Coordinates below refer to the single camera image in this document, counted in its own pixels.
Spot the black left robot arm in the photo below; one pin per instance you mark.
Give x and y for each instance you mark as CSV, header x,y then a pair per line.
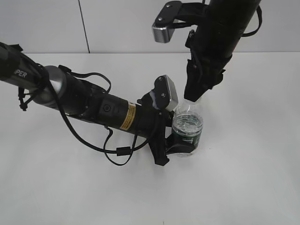
x,y
61,89

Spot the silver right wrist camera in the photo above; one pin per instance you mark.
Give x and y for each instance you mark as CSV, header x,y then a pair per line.
x,y
176,15

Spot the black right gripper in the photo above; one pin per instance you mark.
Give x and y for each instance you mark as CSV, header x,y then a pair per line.
x,y
204,71

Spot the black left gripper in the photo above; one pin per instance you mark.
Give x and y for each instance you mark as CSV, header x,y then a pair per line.
x,y
159,145

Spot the clear Cestbon water bottle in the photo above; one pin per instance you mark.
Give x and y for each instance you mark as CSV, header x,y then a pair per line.
x,y
187,123

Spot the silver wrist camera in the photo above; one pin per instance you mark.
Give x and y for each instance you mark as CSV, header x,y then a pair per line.
x,y
176,15
164,95

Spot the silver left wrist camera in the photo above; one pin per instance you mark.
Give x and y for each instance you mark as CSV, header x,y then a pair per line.
x,y
164,95

